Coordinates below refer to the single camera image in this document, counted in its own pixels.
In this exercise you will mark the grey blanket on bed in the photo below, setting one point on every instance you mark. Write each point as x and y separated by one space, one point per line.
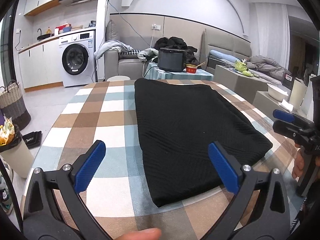
267 66

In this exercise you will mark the light blue pillow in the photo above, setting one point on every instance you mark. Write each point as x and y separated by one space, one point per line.
223 56

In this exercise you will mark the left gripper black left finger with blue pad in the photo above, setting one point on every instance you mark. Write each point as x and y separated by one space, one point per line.
62 192

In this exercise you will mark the black knit sweater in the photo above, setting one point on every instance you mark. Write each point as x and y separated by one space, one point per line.
176 124

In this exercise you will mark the white grey clothes on sofa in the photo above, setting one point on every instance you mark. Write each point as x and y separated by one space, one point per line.
120 47

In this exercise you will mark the teal checkered side table cloth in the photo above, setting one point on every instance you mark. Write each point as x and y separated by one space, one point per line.
153 72

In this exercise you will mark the black clothes pile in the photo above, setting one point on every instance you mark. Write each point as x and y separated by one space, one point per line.
178 43

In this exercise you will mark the person's right hand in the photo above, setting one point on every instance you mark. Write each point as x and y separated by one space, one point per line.
297 170

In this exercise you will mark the red instant noodle cup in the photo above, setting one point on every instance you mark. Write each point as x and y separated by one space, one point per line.
192 68

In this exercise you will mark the dark green sneaker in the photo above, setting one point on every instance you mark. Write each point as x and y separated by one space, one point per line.
6 200

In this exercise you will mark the woven laundry basket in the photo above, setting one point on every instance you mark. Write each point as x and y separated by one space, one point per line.
13 106

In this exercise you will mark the person's left thumb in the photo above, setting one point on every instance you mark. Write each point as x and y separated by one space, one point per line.
147 234

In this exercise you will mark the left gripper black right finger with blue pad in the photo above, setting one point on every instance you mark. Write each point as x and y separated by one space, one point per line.
259 208

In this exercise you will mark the checkered plaid table cloth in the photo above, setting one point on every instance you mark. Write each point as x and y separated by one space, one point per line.
118 196

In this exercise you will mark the wall power socket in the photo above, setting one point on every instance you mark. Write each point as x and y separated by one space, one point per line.
156 27

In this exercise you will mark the grey bed bench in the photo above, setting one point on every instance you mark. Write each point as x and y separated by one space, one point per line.
246 87

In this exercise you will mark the green toy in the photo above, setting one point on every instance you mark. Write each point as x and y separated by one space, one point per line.
241 66

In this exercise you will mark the black tray on floor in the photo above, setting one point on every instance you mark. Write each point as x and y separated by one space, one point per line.
33 139

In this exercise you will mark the round grey stool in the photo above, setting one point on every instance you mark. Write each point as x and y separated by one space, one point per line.
118 78

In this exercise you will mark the black bag on side table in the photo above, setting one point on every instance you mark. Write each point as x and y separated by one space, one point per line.
171 60

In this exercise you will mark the white kitchen cabinet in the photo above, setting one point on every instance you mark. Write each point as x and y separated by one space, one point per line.
40 64

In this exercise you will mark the grey sofa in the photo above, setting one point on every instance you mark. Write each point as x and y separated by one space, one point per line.
136 31

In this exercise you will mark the cream trash bin with garbage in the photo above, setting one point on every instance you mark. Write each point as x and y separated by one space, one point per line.
14 150

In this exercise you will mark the black kitchen sink faucet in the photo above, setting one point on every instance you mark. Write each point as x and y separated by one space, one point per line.
43 36

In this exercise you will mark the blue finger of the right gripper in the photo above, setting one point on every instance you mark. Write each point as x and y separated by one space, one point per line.
283 116

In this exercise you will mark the white front-load washing machine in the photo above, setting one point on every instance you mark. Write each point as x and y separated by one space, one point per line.
78 65

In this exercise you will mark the white bowl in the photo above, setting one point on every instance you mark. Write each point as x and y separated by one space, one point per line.
276 92

